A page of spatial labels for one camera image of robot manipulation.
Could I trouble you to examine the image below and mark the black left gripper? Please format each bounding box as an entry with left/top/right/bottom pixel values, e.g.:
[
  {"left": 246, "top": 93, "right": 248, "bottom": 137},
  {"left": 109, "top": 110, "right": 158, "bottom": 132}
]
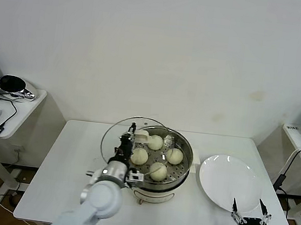
[{"left": 109, "top": 120, "right": 141, "bottom": 167}]

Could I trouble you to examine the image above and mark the glass lid with cream handle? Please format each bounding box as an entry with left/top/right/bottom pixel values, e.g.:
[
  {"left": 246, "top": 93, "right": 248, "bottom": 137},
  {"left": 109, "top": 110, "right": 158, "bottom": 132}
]
[{"left": 97, "top": 112, "right": 179, "bottom": 181}]

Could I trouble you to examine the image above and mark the white steamed baozi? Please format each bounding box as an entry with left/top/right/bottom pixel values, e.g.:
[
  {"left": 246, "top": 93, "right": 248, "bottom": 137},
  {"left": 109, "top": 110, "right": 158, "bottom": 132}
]
[
  {"left": 165, "top": 147, "right": 185, "bottom": 166},
  {"left": 149, "top": 161, "right": 169, "bottom": 183},
  {"left": 129, "top": 147, "right": 150, "bottom": 166},
  {"left": 148, "top": 134, "right": 165, "bottom": 151}
]

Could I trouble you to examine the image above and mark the stainless steel steamer basket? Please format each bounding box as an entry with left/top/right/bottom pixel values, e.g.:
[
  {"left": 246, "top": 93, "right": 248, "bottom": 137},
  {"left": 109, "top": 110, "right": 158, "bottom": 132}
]
[{"left": 119, "top": 122, "right": 196, "bottom": 195}]

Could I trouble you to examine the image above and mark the white round plate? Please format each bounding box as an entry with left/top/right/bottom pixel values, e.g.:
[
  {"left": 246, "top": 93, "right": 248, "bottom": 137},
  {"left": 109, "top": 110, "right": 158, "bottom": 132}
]
[{"left": 195, "top": 152, "right": 267, "bottom": 216}]

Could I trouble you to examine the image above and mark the white side table with label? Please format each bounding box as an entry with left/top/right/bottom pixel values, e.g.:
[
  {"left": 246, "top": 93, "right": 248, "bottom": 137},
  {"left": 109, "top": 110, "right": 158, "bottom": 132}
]
[{"left": 248, "top": 121, "right": 301, "bottom": 225}]

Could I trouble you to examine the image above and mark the white side table with mouse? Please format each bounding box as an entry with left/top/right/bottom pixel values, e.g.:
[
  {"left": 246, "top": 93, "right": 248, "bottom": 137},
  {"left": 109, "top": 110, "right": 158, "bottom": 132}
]
[{"left": 0, "top": 84, "right": 71, "bottom": 199}]

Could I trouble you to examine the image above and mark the shiny chrome rounded device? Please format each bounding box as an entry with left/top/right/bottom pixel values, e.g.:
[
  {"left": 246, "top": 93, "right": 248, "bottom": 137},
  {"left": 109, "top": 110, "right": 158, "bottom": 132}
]
[{"left": 0, "top": 73, "right": 40, "bottom": 103}]

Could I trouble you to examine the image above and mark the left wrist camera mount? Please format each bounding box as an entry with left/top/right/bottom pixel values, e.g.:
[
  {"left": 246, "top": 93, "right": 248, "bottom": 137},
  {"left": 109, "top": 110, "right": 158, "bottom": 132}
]
[{"left": 126, "top": 169, "right": 145, "bottom": 185}]

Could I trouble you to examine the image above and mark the charger cable with black adapter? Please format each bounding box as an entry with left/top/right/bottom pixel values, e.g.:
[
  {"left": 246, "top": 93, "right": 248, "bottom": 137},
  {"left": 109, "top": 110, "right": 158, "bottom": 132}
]
[{"left": 270, "top": 142, "right": 301, "bottom": 214}]

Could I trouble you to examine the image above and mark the white wall socket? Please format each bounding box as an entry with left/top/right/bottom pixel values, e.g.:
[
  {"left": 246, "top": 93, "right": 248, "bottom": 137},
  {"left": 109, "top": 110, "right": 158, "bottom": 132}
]
[{"left": 12, "top": 144, "right": 25, "bottom": 155}]

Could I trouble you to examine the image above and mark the thin black desk cable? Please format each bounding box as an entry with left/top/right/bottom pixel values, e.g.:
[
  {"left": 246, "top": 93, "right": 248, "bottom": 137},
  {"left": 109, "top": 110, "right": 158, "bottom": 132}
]
[{"left": 0, "top": 95, "right": 20, "bottom": 130}]

